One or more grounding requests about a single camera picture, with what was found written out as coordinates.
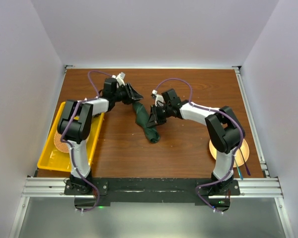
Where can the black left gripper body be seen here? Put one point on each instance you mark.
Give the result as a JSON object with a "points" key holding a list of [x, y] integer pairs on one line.
{"points": [[124, 94]]}

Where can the yellow plastic tray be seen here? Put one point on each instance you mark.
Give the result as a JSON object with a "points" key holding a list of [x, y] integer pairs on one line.
{"points": [[54, 160]]}

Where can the woven round coaster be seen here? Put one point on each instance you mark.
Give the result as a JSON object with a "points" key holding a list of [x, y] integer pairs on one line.
{"points": [[60, 146]]}

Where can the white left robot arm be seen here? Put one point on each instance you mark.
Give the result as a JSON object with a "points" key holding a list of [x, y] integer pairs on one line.
{"points": [[75, 122]]}

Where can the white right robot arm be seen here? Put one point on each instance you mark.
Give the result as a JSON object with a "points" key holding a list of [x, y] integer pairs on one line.
{"points": [[225, 131]]}

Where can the purple spoon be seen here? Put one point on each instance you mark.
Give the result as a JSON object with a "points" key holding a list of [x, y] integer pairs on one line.
{"points": [[245, 163]]}

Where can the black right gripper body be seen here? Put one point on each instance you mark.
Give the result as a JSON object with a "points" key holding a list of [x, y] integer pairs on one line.
{"points": [[160, 113]]}

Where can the iridescent fork on plate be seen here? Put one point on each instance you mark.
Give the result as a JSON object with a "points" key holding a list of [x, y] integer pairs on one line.
{"points": [[238, 170]]}

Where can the aluminium frame rail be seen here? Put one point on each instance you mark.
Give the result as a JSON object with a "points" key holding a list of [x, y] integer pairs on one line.
{"points": [[42, 210]]}

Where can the round wooden plate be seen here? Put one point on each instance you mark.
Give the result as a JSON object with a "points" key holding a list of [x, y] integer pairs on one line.
{"points": [[241, 157]]}

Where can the green cloth napkin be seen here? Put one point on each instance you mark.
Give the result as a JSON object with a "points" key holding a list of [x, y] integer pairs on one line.
{"points": [[142, 118]]}

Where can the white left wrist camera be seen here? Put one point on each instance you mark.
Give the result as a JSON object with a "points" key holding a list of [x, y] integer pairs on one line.
{"points": [[120, 78]]}

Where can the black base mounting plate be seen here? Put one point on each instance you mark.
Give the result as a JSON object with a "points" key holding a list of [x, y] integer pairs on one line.
{"points": [[155, 190]]}

